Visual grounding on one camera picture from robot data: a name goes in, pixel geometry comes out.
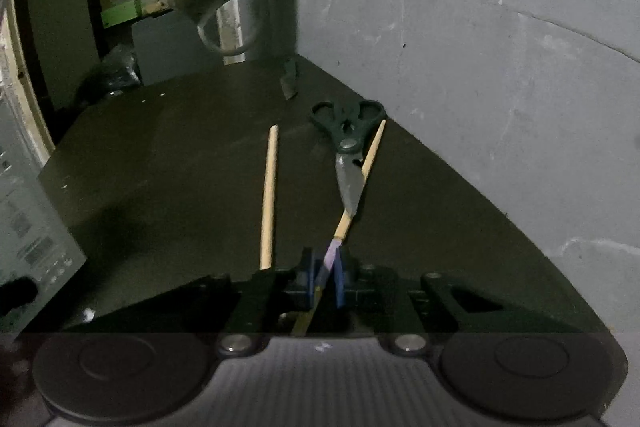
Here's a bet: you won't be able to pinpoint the wooden chopstick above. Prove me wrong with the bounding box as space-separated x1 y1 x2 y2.
259 124 279 270
292 119 386 337

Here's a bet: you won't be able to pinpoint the small dark knife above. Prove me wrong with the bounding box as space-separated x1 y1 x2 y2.
280 57 298 101

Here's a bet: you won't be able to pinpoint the grey cabinet box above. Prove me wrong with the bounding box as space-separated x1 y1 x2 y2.
131 11 224 86

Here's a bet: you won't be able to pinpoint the black handled scissors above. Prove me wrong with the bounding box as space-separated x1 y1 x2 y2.
309 100 386 218

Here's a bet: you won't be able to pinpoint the white perforated utensil basket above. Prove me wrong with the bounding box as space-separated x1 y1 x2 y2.
0 0 89 333

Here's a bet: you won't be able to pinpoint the green box on shelf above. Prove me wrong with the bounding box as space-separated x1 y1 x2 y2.
101 0 142 28

